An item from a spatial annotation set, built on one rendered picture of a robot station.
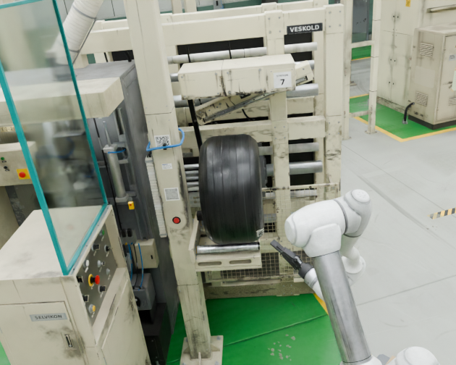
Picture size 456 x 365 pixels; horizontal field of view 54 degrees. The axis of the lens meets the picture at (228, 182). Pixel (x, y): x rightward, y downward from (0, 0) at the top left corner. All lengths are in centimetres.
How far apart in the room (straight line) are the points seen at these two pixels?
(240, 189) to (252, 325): 139
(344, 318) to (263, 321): 170
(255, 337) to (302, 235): 171
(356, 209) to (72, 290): 111
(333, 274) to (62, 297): 104
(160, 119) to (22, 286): 94
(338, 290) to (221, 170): 84
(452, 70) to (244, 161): 463
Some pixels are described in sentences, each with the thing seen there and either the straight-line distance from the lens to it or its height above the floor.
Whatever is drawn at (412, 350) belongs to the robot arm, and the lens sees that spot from 174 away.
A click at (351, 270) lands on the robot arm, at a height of 97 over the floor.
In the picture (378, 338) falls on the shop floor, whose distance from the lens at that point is 319.
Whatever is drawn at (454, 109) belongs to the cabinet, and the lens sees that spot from 666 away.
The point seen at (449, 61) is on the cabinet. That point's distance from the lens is 637.
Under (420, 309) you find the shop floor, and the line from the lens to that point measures 345.
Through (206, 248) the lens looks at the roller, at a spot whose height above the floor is 91.
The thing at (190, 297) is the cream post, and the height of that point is 53.
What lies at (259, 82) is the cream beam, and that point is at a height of 169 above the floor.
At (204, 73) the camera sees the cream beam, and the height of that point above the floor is 177.
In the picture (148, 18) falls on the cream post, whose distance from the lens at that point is 208.
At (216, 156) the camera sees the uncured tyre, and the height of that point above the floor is 144.
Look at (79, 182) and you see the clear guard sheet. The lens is 196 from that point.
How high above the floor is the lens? 227
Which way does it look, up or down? 26 degrees down
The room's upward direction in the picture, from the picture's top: 6 degrees counter-clockwise
